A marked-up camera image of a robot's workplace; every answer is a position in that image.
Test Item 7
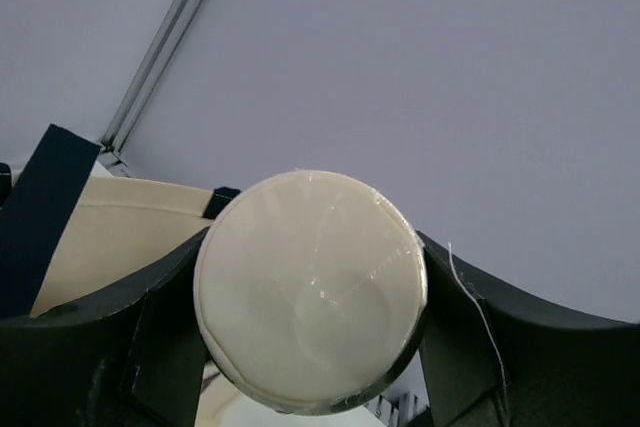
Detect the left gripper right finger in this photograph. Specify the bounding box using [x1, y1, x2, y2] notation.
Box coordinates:
[420, 236, 639, 426]

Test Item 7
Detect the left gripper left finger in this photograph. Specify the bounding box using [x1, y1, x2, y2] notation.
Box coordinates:
[1, 232, 209, 426]

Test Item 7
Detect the beige canvas tote bag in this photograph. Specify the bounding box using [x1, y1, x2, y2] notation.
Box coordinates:
[1, 124, 239, 318]

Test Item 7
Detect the right aluminium frame post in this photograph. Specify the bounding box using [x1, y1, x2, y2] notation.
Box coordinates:
[98, 0, 205, 177]

